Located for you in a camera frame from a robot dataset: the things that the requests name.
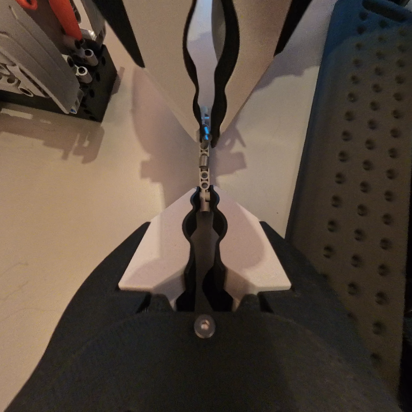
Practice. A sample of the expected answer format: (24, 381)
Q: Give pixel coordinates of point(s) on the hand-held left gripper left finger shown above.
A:
(154, 257)

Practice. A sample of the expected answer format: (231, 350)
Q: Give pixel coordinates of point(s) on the grey orange toy brick model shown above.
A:
(99, 90)

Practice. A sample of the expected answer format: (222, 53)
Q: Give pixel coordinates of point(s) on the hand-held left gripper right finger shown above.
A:
(254, 257)

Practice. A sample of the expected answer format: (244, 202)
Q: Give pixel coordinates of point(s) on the grey long toy brick beam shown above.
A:
(204, 180)

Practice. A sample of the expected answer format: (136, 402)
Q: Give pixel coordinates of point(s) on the dark grey toy brick connector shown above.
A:
(204, 160)
(206, 132)

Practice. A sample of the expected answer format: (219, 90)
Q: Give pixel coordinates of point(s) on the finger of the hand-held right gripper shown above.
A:
(161, 41)
(257, 41)

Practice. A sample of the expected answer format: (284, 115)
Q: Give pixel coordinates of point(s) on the grey curved toy brick panel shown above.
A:
(93, 16)
(38, 58)

